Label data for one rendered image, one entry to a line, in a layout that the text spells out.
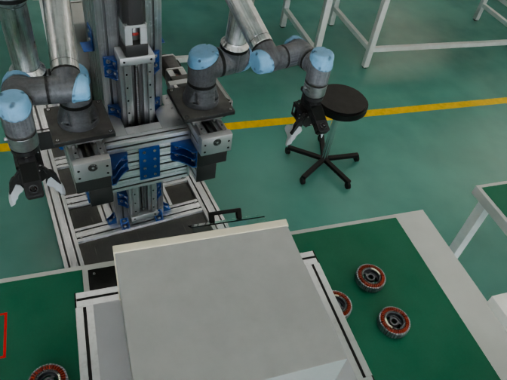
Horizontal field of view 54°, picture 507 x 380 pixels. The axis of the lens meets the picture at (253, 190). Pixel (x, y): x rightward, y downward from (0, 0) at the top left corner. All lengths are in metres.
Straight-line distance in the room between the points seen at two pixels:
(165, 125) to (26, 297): 0.85
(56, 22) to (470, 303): 1.70
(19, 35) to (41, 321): 0.91
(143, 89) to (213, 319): 1.21
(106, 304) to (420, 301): 1.16
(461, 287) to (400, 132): 2.13
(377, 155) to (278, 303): 2.70
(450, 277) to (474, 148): 2.20
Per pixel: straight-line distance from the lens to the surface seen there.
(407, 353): 1.85
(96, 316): 1.35
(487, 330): 2.05
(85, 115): 1.94
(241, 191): 3.19
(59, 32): 1.51
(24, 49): 1.79
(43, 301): 1.84
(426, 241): 2.20
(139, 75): 2.07
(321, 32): 4.29
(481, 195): 2.56
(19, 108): 1.33
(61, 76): 1.44
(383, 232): 2.14
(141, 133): 2.08
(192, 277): 1.15
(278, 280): 1.17
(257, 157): 3.45
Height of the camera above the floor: 2.27
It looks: 45 degrees down
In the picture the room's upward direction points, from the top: 10 degrees clockwise
